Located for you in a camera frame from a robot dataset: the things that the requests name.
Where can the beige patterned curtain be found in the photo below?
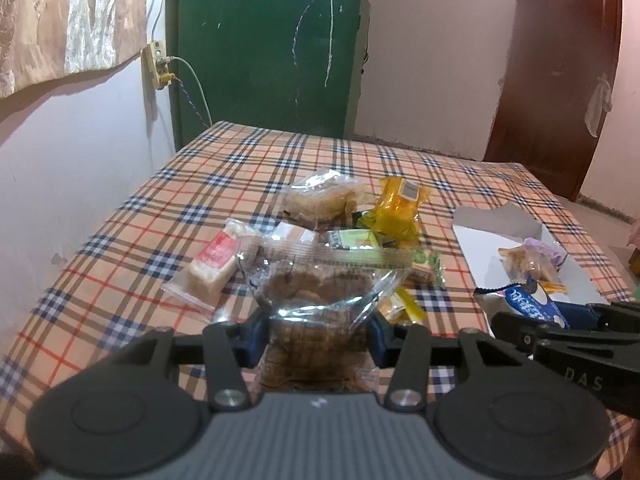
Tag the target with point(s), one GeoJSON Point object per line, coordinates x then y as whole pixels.
{"type": "Point", "coordinates": [60, 10]}

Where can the clear pastry packet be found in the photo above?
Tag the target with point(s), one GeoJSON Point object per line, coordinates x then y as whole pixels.
{"type": "Point", "coordinates": [320, 197]}

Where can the green snack packet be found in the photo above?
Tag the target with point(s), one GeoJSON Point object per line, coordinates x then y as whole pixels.
{"type": "Point", "coordinates": [350, 239]}

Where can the brown wooden door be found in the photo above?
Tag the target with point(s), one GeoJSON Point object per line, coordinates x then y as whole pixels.
{"type": "Point", "coordinates": [555, 70]}

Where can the red label rice cake packet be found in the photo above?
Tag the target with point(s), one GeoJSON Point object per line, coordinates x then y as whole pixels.
{"type": "Point", "coordinates": [212, 260]}

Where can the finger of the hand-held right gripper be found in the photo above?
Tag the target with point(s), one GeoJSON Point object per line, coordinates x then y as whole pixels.
{"type": "Point", "coordinates": [580, 316]}
{"type": "Point", "coordinates": [520, 332]}

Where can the plaid tablecloth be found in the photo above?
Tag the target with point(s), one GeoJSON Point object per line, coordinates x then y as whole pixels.
{"type": "Point", "coordinates": [150, 200]}

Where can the blue white snack packet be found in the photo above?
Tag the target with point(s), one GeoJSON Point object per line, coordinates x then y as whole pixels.
{"type": "Point", "coordinates": [525, 302]}

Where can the wall power socket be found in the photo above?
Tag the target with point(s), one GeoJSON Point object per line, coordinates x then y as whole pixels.
{"type": "Point", "coordinates": [155, 62]}

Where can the pale cloth on door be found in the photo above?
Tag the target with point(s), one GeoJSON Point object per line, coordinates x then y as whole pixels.
{"type": "Point", "coordinates": [599, 105]}

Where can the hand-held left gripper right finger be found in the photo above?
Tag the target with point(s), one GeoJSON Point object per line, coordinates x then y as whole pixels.
{"type": "Point", "coordinates": [380, 346]}

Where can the white cardboard box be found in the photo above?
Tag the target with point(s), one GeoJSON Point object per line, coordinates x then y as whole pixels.
{"type": "Point", "coordinates": [480, 255]}

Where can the green metal cabinet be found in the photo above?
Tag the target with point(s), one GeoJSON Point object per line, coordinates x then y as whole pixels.
{"type": "Point", "coordinates": [250, 60]}

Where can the small yellow snack packet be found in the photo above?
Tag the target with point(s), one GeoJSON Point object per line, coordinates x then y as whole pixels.
{"type": "Point", "coordinates": [552, 287]}

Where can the purple snack packet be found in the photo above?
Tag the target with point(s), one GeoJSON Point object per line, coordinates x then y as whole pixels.
{"type": "Point", "coordinates": [547, 252]}

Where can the clear brown cookie packet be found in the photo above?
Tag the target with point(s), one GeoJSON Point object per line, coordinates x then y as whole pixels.
{"type": "Point", "coordinates": [310, 285]}

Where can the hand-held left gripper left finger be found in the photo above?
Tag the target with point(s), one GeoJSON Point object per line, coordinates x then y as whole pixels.
{"type": "Point", "coordinates": [255, 342]}

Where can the yellow green biscuit packet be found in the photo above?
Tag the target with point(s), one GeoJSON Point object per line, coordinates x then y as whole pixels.
{"type": "Point", "coordinates": [425, 267]}

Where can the clear packet with orange end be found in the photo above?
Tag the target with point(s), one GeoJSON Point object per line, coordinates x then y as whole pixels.
{"type": "Point", "coordinates": [407, 307]}

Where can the small tan snack packet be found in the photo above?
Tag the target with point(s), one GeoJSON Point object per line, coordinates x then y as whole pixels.
{"type": "Point", "coordinates": [292, 234]}

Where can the clear bread packet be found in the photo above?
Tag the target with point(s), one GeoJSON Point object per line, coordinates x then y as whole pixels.
{"type": "Point", "coordinates": [520, 265]}

